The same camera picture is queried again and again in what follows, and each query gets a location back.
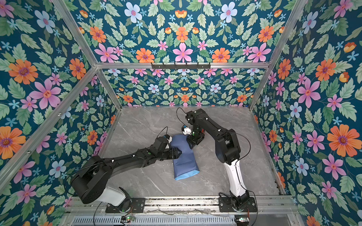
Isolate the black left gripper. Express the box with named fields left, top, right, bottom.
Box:
left=157, top=147, right=183, bottom=161

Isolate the aluminium left side bar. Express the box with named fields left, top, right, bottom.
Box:
left=1, top=67, right=97, bottom=193

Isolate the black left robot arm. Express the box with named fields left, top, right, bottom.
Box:
left=71, top=135, right=182, bottom=207

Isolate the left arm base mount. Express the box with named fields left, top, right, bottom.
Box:
left=106, top=187, right=146, bottom=213

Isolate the white vented cable duct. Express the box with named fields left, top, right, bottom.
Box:
left=71, top=215, right=236, bottom=226

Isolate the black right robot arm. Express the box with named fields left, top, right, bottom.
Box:
left=183, top=109, right=249, bottom=199

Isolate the black hook rail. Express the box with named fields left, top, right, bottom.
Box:
left=151, top=63, right=211, bottom=70

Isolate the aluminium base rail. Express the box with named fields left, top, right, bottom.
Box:
left=67, top=196, right=298, bottom=215

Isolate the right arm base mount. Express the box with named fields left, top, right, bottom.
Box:
left=218, top=190, right=257, bottom=212

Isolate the aluminium corner frame post right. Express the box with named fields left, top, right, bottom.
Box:
left=249, top=0, right=308, bottom=112

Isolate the aluminium corner frame post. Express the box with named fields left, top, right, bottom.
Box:
left=249, top=0, right=308, bottom=112
left=53, top=1, right=122, bottom=111

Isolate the aluminium horizontal back bar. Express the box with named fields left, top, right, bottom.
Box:
left=96, top=62, right=270, bottom=70

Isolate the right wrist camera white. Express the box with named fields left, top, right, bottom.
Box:
left=182, top=125, right=192, bottom=136

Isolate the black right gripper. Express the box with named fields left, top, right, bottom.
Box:
left=186, top=127, right=204, bottom=149

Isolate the aluminium corner frame post left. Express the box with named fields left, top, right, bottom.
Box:
left=53, top=1, right=122, bottom=111

